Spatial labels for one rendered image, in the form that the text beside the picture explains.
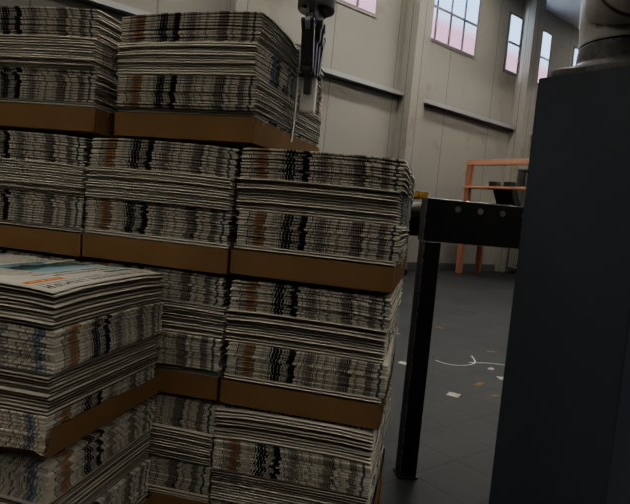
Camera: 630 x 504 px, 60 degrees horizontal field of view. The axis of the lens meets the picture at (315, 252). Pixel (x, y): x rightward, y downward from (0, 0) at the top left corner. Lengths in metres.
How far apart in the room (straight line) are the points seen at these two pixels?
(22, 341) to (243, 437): 0.42
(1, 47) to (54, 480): 0.79
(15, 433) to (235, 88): 0.62
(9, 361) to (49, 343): 0.07
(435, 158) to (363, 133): 1.61
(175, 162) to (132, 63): 0.21
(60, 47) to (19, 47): 0.09
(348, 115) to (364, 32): 1.17
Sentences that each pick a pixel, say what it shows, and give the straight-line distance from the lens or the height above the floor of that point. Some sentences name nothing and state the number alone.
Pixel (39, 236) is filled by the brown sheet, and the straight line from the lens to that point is 1.16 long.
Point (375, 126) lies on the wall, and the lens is 8.15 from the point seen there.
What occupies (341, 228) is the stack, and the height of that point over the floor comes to 0.71.
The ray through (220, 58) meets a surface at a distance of 1.02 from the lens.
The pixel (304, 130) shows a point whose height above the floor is 0.90.
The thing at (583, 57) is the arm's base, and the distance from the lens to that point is 1.10.
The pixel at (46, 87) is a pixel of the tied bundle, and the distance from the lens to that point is 1.18.
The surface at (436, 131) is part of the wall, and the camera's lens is 9.14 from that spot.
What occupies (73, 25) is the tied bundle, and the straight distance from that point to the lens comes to 1.17.
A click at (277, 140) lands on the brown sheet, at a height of 0.86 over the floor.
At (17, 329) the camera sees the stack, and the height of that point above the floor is 0.54.
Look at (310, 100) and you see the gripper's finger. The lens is 1.14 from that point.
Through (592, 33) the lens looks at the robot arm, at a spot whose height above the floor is 1.07.
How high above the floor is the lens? 0.72
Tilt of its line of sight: 4 degrees down
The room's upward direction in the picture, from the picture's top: 5 degrees clockwise
